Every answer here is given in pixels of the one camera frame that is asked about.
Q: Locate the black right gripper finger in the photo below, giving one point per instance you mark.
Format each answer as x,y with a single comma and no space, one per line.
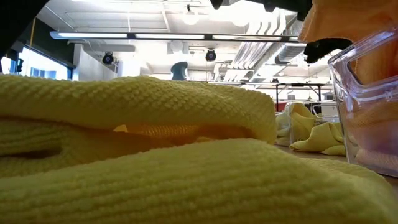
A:
323,48

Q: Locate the yellow microfiber towel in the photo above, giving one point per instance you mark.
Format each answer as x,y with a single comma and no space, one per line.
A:
155,102
300,118
323,140

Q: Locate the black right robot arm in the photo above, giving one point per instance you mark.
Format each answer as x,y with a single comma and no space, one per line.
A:
295,6

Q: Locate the clear plastic basket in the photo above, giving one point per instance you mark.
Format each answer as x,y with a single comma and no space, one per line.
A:
287,130
345,102

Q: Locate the black ceiling spot lamp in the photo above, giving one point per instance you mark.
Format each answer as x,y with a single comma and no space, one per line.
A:
108,58
211,56

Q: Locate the round white ceiling lamp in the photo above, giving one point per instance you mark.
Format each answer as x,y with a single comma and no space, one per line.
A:
190,22

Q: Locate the Febreze air freshener spray bottle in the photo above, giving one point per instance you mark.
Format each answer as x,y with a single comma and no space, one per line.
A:
179,71

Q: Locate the silver ventilation duct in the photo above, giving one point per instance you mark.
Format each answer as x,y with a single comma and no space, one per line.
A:
289,53

